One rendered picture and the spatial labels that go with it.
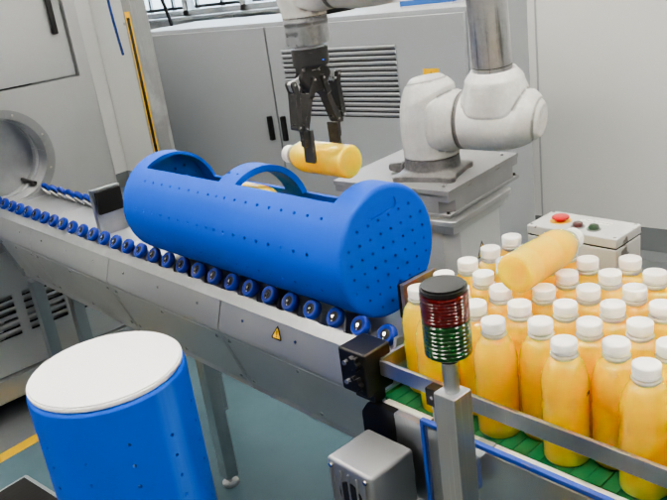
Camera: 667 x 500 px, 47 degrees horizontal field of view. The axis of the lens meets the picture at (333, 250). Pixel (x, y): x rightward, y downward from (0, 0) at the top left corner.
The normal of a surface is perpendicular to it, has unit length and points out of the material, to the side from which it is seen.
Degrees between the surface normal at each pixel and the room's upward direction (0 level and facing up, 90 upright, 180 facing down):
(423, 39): 90
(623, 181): 90
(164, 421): 90
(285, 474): 0
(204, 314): 70
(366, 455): 0
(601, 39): 90
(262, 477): 0
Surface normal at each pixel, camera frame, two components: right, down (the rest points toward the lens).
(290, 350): -0.72, 0.00
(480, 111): -0.55, 0.39
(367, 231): 0.68, 0.17
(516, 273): -0.73, 0.32
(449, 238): 0.09, 0.34
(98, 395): -0.13, -0.93
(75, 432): -0.16, 0.37
